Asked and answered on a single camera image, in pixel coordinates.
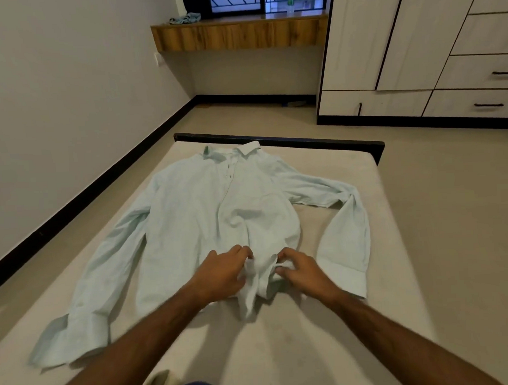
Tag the person's right hand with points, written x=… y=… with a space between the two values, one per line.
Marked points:
x=303 y=272

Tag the person's left hand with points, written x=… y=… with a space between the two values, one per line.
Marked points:
x=217 y=276

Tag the person's right thumb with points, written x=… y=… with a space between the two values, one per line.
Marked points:
x=286 y=273

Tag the person's left fingers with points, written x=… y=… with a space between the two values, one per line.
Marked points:
x=239 y=253

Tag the pale mint long-sleeved shirt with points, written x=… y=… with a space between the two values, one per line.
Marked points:
x=205 y=226

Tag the person's left forearm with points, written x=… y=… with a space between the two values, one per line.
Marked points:
x=134 y=349

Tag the person's right forearm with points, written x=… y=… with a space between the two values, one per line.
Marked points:
x=407 y=345

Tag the beige mattress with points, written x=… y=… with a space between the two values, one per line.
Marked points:
x=285 y=323

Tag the crumpled teal cloth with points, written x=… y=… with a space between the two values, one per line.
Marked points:
x=185 y=19

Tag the clear plastic bottle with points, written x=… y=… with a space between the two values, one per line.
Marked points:
x=290 y=1

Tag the white wardrobe with black trim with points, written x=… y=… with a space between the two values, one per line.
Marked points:
x=420 y=52

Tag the black bed frame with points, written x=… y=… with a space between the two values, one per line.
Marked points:
x=302 y=142

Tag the wooden wall shelf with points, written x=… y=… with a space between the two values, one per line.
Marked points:
x=238 y=33

